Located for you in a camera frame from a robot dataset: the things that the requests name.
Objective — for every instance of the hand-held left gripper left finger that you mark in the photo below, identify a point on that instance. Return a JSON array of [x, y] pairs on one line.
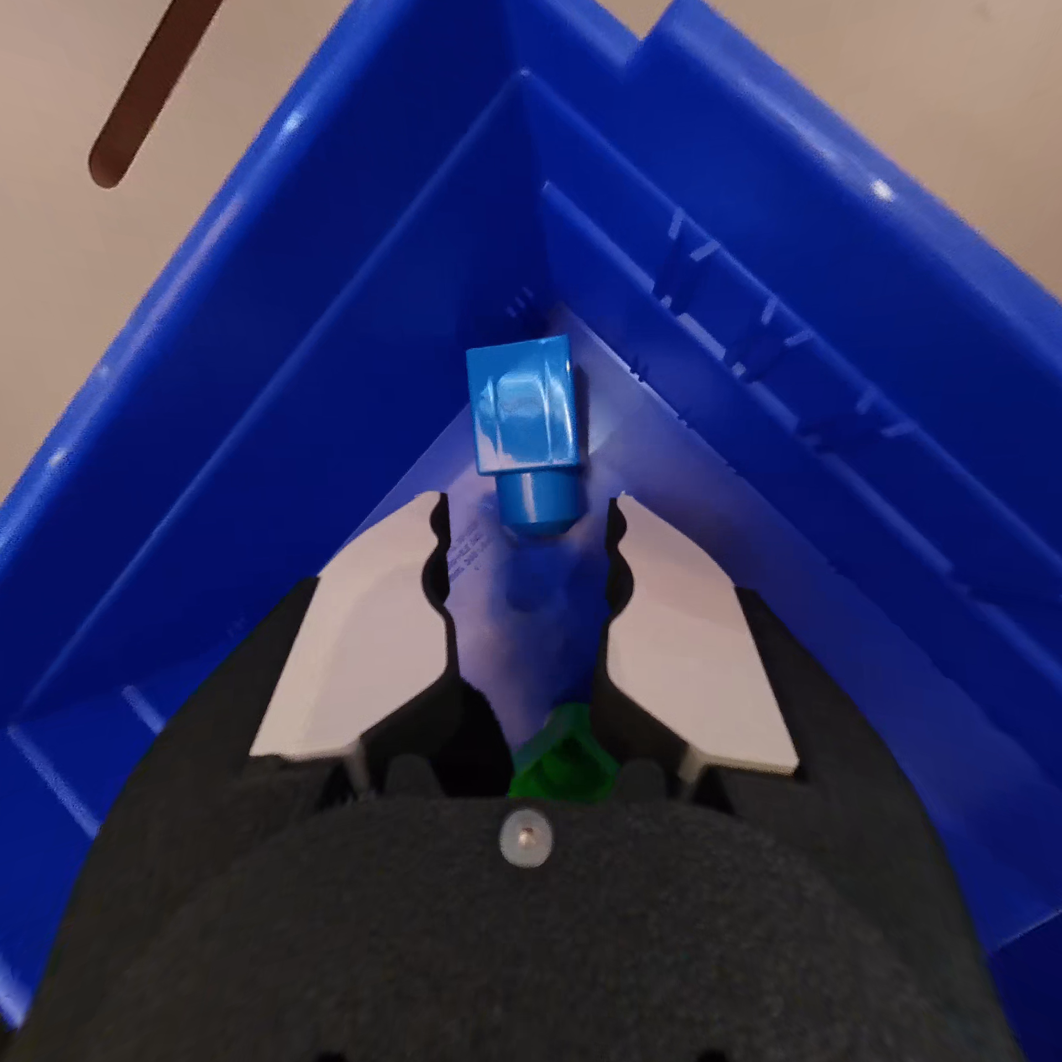
[[357, 647]]

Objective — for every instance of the small blue mega block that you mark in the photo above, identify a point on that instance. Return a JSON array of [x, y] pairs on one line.
[[523, 406]]

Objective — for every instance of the blue plastic bin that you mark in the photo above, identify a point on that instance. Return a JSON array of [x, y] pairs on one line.
[[332, 373]]

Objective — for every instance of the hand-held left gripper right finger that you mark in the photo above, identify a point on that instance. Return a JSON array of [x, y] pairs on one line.
[[697, 664]]

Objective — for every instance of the green mega block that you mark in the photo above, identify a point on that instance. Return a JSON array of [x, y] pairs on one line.
[[564, 763]]

